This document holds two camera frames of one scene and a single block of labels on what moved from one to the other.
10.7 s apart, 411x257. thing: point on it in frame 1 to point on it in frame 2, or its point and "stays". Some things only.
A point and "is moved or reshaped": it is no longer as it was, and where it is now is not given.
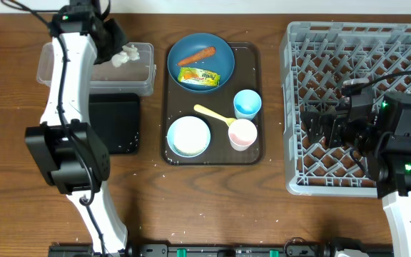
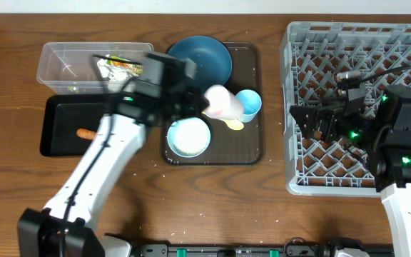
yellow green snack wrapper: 199,76 to 135,68
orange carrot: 200,55 is moved or reshaped
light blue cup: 247,103 stays
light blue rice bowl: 188,136 stays
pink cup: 242,133 to 223,103
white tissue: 129,52 to 118,76
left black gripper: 122,40 to 195,104
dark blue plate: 220,63 stays
